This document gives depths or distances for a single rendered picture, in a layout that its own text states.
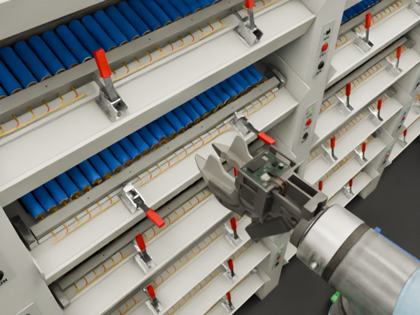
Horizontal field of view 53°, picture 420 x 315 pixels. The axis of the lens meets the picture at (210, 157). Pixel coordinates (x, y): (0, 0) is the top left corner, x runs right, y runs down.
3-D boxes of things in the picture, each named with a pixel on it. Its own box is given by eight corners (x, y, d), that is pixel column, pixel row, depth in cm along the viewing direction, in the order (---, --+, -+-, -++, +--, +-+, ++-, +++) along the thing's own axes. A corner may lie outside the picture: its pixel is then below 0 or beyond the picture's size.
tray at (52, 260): (291, 114, 96) (310, 89, 87) (46, 286, 67) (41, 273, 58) (233, 51, 99) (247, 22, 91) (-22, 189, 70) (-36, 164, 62)
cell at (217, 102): (202, 84, 87) (222, 106, 85) (195, 87, 86) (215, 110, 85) (204, 78, 85) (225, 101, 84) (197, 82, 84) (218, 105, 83)
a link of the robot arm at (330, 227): (352, 247, 60) (312, 291, 56) (324, 225, 63) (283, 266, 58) (372, 210, 54) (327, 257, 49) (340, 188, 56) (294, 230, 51)
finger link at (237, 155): (228, 115, 67) (267, 150, 62) (226, 142, 71) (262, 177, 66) (212, 123, 65) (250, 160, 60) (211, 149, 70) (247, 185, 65)
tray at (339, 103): (414, 67, 143) (444, 39, 132) (302, 155, 114) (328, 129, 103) (371, 25, 147) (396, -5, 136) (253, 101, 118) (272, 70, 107)
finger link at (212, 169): (196, 134, 64) (247, 163, 60) (196, 160, 68) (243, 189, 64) (183, 145, 62) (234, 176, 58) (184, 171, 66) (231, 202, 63)
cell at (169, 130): (147, 114, 80) (168, 140, 79) (147, 109, 78) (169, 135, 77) (154, 110, 81) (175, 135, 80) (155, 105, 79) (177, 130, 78)
